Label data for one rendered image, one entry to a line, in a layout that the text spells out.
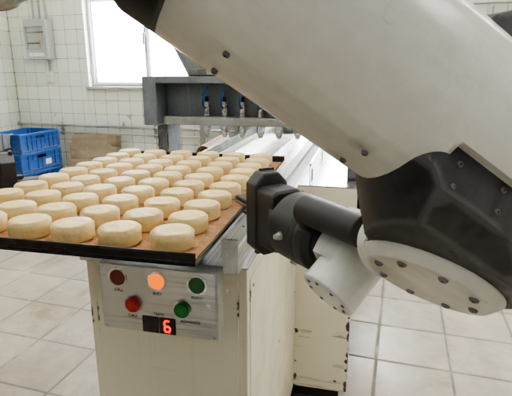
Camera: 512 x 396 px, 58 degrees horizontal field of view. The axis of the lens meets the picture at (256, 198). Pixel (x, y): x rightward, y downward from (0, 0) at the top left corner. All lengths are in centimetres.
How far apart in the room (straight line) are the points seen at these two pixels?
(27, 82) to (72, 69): 66
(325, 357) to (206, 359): 83
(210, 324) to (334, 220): 48
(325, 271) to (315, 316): 119
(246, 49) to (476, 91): 9
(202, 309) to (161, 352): 16
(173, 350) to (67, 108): 498
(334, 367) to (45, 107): 492
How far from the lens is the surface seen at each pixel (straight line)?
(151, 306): 94
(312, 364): 178
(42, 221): 62
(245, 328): 93
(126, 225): 57
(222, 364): 99
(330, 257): 50
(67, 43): 577
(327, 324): 169
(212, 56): 20
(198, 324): 92
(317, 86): 19
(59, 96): 588
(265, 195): 62
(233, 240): 82
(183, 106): 167
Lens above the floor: 119
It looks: 15 degrees down
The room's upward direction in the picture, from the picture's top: straight up
